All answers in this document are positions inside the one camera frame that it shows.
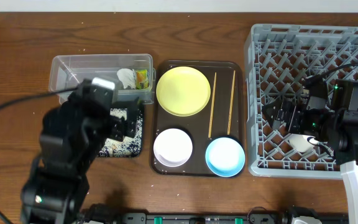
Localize white cup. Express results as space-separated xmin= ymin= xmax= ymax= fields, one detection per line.
xmin=288 ymin=134 xmax=314 ymax=153

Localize rice food scraps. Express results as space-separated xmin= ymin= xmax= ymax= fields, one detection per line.
xmin=98 ymin=107 xmax=144 ymax=157

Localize green snack wrapper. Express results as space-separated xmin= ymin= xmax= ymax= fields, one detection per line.
xmin=135 ymin=70 xmax=149 ymax=90

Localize white napkin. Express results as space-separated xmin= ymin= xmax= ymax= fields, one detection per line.
xmin=117 ymin=68 xmax=136 ymax=89

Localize wooden chopstick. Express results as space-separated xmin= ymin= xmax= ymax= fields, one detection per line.
xmin=208 ymin=72 xmax=217 ymax=139
xmin=227 ymin=70 xmax=236 ymax=135

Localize yellow plate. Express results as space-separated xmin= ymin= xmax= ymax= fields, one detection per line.
xmin=156 ymin=67 xmax=211 ymax=116

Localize pink bowl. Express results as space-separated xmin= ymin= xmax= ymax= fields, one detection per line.
xmin=153 ymin=128 xmax=193 ymax=167

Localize light blue bowl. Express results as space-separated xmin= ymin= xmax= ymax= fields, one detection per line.
xmin=205 ymin=137 xmax=246 ymax=177

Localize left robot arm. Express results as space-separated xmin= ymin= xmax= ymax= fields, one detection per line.
xmin=21 ymin=78 xmax=140 ymax=223

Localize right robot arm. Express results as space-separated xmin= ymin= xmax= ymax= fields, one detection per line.
xmin=262 ymin=80 xmax=358 ymax=223

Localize black food waste tray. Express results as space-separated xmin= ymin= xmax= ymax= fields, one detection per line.
xmin=96 ymin=101 xmax=145 ymax=158

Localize grey dishwasher rack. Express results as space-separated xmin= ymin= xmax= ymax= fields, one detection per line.
xmin=244 ymin=24 xmax=358 ymax=180

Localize clear plastic waste bin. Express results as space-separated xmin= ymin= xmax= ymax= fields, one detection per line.
xmin=49 ymin=54 xmax=156 ymax=105

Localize dark brown serving tray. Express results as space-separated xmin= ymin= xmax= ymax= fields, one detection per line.
xmin=150 ymin=60 xmax=244 ymax=177

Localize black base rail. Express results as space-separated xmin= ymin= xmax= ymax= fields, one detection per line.
xmin=76 ymin=203 xmax=351 ymax=224

